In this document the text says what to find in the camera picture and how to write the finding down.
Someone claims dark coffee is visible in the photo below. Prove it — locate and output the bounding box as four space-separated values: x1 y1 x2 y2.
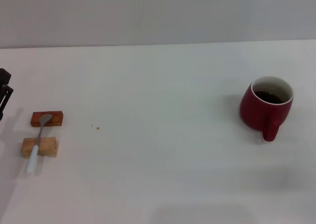
254 90 282 104

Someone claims red ceramic mug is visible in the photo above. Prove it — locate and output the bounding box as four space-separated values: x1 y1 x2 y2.
239 76 295 142

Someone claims light wooden block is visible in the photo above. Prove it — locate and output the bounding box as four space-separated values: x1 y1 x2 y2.
20 136 59 158

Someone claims spoon with light blue handle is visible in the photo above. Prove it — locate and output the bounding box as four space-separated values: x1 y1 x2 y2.
26 114 53 174

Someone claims dark reddish wooden block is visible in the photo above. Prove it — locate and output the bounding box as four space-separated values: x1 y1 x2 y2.
30 111 65 128

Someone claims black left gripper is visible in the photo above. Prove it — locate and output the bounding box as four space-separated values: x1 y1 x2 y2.
0 68 14 121

